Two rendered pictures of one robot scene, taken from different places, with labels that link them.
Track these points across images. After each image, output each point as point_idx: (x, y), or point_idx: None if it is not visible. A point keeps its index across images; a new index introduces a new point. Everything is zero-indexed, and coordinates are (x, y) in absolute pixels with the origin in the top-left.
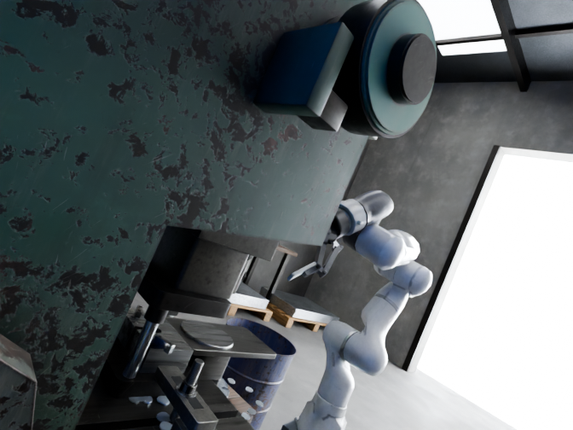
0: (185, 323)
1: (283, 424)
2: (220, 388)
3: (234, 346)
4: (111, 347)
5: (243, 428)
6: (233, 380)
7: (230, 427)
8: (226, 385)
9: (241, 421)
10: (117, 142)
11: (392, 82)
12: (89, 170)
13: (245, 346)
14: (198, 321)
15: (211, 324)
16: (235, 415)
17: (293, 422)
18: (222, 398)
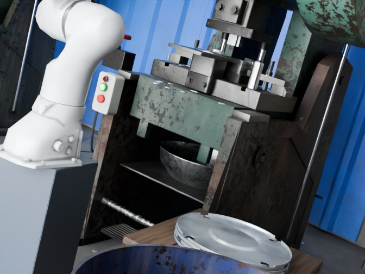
0: (227, 55)
1: (98, 162)
2: (195, 235)
3: (195, 48)
4: (215, 35)
5: (162, 60)
6: (182, 91)
7: (168, 61)
8: (191, 241)
9: (165, 61)
10: None
11: None
12: None
13: (189, 47)
14: (226, 55)
15: (219, 54)
16: (168, 66)
17: (82, 163)
18: (180, 66)
